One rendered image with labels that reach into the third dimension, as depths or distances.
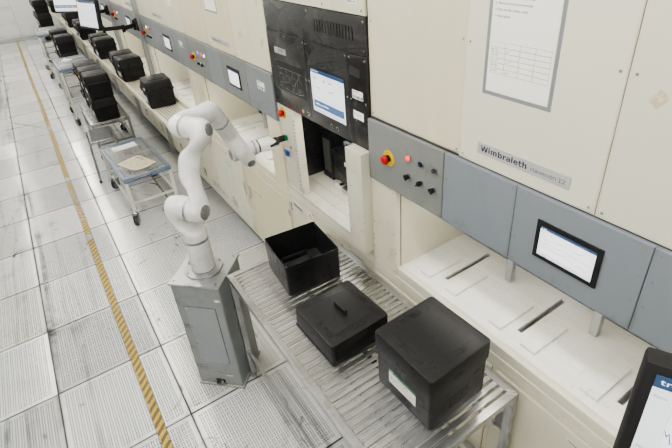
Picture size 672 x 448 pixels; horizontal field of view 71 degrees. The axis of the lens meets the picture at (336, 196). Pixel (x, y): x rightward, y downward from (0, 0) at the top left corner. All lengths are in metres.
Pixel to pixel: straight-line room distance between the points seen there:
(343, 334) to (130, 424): 1.50
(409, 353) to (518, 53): 0.99
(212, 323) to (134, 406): 0.74
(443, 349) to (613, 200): 0.73
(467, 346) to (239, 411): 1.54
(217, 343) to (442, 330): 1.38
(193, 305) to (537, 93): 1.92
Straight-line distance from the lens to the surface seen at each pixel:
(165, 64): 5.48
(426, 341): 1.72
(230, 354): 2.78
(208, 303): 2.55
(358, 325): 1.98
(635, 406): 0.83
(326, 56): 2.16
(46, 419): 3.32
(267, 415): 2.84
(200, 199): 2.31
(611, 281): 1.46
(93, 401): 3.26
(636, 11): 1.24
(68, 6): 6.87
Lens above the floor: 2.29
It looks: 31 degrees down
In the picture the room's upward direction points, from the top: 5 degrees counter-clockwise
